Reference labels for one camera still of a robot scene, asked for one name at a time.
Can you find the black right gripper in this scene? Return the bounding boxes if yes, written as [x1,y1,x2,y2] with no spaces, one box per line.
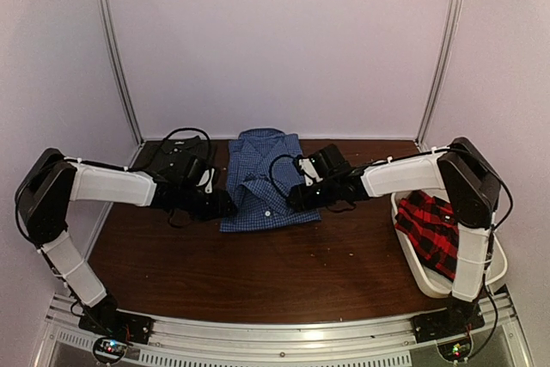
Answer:
[287,176,340,212]

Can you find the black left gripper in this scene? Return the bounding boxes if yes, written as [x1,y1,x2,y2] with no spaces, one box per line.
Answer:
[178,185,238,223]

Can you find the blue plaid long sleeve shirt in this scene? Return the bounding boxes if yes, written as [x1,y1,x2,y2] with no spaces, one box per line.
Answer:
[220,128,321,233]

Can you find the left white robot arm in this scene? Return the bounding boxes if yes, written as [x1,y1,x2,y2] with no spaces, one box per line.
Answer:
[15,148,237,336]

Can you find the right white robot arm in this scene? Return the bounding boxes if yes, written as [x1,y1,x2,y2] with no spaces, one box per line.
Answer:
[285,137,505,334]

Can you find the dark folded shirt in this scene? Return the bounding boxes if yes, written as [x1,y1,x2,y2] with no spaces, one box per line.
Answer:
[132,135,217,171]

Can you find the red black plaid shirt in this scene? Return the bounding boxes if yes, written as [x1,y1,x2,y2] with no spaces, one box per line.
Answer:
[394,190,459,281]

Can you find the white plastic bin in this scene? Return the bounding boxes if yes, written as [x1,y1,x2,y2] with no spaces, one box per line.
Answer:
[390,188,508,302]

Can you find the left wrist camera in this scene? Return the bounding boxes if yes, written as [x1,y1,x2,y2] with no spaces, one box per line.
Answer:
[197,168,218,194]

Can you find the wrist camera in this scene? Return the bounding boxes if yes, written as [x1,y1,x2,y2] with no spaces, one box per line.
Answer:
[197,168,218,194]
[293,157,323,187]

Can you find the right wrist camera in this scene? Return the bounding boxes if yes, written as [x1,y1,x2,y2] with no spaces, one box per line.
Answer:
[293,157,323,187]

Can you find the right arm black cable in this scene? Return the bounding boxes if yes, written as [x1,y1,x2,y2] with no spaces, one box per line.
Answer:
[268,147,515,359]

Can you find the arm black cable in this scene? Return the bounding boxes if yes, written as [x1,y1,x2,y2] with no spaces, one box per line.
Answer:
[15,126,212,256]
[268,147,515,359]

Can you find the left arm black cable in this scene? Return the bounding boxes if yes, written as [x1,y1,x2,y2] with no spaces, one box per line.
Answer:
[15,126,212,256]

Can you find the front aluminium rail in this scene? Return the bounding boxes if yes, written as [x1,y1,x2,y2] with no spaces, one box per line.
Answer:
[36,293,534,367]

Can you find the right aluminium frame post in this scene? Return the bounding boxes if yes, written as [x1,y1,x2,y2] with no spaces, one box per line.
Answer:
[415,0,463,149]

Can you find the aluminium frame post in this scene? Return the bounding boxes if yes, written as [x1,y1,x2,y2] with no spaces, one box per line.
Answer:
[415,0,463,149]
[97,0,144,145]

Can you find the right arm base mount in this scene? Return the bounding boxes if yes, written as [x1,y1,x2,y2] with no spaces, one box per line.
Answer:
[412,302,485,363]

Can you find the left aluminium frame post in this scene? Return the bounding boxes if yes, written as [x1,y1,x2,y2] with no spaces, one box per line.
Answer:
[97,0,144,145]

